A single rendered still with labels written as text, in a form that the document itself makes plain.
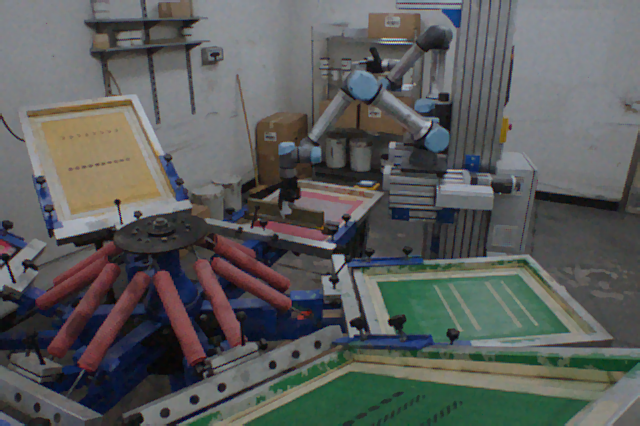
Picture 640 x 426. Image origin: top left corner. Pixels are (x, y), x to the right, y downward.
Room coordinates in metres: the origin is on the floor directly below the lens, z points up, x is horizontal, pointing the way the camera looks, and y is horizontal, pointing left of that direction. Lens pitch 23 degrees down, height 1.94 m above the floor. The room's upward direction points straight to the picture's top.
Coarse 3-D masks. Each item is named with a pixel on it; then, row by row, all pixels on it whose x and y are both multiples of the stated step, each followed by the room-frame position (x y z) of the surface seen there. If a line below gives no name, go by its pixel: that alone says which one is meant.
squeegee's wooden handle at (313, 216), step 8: (248, 200) 2.14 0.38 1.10; (256, 200) 2.13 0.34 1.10; (248, 208) 2.14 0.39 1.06; (264, 208) 2.10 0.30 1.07; (272, 208) 2.08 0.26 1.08; (296, 208) 2.03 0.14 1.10; (304, 208) 2.02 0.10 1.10; (280, 216) 2.06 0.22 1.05; (288, 216) 2.04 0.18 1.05; (296, 216) 2.03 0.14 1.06; (304, 216) 2.01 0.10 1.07; (312, 216) 1.99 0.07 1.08; (320, 216) 1.97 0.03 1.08; (320, 224) 1.97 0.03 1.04
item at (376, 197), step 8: (304, 184) 2.72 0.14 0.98; (312, 184) 2.69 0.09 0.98; (320, 184) 2.68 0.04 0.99; (328, 184) 2.68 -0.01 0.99; (336, 192) 2.63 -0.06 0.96; (344, 192) 2.60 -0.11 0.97; (352, 192) 2.58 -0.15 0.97; (360, 192) 2.56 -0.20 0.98; (368, 192) 2.55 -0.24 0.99; (376, 192) 2.54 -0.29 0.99; (264, 200) 2.42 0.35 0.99; (272, 200) 2.45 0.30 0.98; (376, 200) 2.42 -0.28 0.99; (368, 208) 2.30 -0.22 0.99; (360, 216) 2.19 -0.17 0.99
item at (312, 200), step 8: (304, 192) 2.63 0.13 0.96; (312, 192) 2.63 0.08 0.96; (296, 200) 2.50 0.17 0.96; (304, 200) 2.50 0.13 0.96; (312, 200) 2.50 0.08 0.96; (320, 200) 2.50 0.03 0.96; (312, 208) 2.38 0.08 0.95; (256, 224) 2.17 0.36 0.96; (272, 224) 2.17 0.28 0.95; (280, 224) 2.17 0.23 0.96; (280, 232) 2.08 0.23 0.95
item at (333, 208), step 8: (328, 200) 2.50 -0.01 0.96; (336, 200) 2.50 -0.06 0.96; (320, 208) 2.38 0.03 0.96; (328, 208) 2.38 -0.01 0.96; (336, 208) 2.38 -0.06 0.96; (344, 208) 2.38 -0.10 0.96; (352, 208) 2.38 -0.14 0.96; (328, 216) 2.27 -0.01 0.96; (336, 216) 2.27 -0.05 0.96; (288, 232) 2.07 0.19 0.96; (296, 232) 2.07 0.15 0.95; (304, 232) 2.07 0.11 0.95; (312, 232) 2.07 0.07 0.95; (320, 232) 2.07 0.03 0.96; (320, 240) 1.99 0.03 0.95
